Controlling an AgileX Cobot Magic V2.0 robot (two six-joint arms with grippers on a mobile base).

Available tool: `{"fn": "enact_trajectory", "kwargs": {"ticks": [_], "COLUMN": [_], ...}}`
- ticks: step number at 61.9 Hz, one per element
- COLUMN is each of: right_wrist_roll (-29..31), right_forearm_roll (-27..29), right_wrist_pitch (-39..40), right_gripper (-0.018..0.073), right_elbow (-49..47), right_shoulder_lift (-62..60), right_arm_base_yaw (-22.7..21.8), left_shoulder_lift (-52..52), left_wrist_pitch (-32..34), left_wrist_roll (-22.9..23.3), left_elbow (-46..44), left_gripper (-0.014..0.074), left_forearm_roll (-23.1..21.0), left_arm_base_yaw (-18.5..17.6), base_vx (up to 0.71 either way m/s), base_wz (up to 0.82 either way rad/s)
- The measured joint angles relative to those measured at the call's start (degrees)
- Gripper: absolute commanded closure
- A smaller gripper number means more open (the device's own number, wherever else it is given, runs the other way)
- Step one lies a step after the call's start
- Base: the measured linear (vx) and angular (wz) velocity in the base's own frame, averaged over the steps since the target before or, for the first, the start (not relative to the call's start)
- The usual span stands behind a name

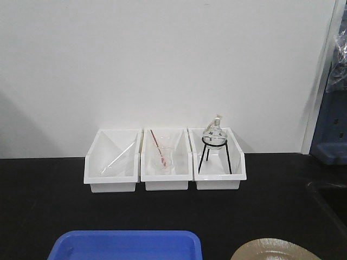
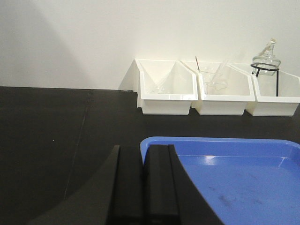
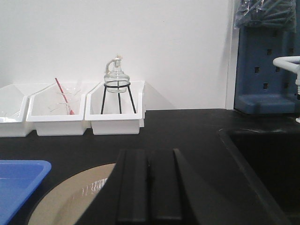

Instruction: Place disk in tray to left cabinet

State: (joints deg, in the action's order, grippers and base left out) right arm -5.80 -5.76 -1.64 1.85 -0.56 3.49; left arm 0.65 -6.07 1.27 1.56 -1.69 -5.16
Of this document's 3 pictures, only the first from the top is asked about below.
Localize blue plastic tray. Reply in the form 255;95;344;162
48;230;203;259

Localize beige plate with black rim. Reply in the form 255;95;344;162
231;238;320;259

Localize clear glass beaker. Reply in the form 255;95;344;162
151;147;174;172

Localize middle white plastic bin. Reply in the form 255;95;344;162
140;128;193;191

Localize white plastic bin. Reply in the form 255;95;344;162
140;128;193;191
83;129;142;193
188;127;247;190

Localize glass alcohol lamp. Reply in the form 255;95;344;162
202;115;227;150

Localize right white plastic bin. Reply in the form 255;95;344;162
188;127;247;190

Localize left white plastic bin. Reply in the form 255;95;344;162
83;129;142;193

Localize clear glass rod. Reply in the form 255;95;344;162
100;142;134;176

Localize blue metal rack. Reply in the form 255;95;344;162
310;79;346;165

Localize clear plastic bag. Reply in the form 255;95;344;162
325;23;346;93

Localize black wire tripod stand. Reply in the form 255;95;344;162
198;138;232;174

